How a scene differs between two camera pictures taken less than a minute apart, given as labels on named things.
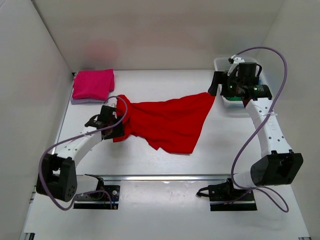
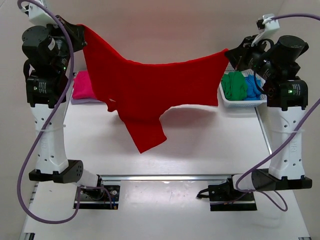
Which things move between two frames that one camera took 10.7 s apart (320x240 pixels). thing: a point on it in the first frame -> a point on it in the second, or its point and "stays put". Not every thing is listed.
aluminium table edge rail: [161, 177] stays put
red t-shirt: [174, 126] -> [142, 91]
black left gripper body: [109, 135] -> [76, 32]
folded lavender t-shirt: [81, 101] stays put
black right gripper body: [230, 88] -> [250, 56]
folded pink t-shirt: [94, 83] stays put
